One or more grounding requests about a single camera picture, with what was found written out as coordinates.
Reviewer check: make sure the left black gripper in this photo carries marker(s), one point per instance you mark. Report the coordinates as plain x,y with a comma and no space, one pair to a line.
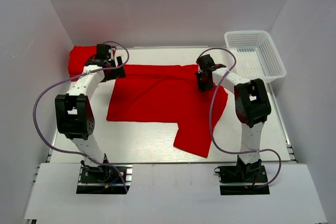
118,72

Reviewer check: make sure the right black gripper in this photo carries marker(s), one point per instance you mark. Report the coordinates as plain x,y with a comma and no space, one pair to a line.
202,87

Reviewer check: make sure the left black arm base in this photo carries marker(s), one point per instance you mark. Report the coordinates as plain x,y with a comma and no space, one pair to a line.
104,181

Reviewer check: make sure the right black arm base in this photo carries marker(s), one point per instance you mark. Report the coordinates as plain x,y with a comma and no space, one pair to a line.
232,183

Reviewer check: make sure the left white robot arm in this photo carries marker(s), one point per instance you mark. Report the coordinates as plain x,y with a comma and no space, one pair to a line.
74,115

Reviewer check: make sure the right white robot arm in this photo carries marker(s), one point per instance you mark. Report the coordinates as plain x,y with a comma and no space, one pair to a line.
252,108

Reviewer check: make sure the folded red t shirt stack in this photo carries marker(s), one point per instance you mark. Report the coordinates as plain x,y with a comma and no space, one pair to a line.
78,57

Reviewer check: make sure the white plastic basket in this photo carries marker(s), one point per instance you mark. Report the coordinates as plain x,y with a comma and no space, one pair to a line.
256,54

